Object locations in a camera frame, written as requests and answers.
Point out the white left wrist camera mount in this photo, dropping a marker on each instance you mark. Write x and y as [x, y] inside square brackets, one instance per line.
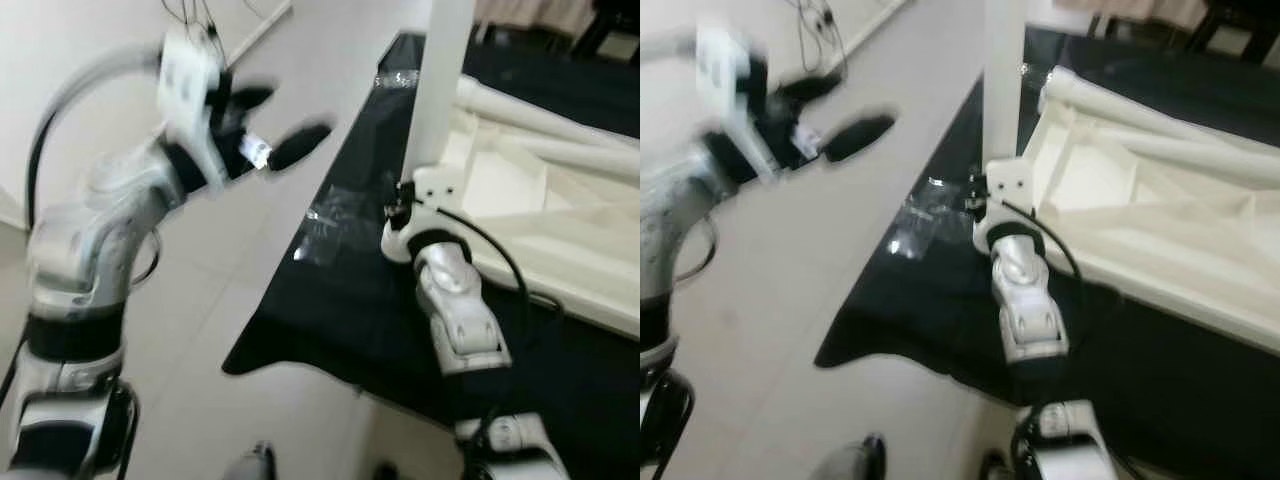
[725, 75]
[188, 85]

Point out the white plastic table top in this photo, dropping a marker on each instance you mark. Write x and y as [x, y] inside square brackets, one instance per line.
[1150, 230]
[560, 230]

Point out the beige cloth covered table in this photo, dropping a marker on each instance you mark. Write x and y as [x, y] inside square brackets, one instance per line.
[530, 10]
[1130, 10]

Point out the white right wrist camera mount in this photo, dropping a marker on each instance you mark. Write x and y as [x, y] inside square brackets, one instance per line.
[1008, 185]
[430, 190]

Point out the clear plastic bag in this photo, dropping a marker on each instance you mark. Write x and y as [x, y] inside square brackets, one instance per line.
[400, 79]

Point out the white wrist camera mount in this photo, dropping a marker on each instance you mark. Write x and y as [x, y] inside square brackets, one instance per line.
[725, 75]
[430, 190]
[1008, 185]
[188, 85]

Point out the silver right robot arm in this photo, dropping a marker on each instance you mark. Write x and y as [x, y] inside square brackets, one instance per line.
[460, 310]
[1030, 300]

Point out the clear tape patch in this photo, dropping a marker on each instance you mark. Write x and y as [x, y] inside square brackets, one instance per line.
[925, 218]
[335, 228]

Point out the dark right robot foot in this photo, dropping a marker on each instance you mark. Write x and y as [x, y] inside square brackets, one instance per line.
[996, 466]
[386, 471]

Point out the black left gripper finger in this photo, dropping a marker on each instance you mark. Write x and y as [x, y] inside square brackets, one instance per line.
[252, 98]
[300, 146]
[860, 138]
[812, 87]

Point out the black tablecloth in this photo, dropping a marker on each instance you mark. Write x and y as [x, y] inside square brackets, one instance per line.
[920, 310]
[340, 320]

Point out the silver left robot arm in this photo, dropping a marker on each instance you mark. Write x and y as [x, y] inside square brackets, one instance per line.
[680, 220]
[90, 250]

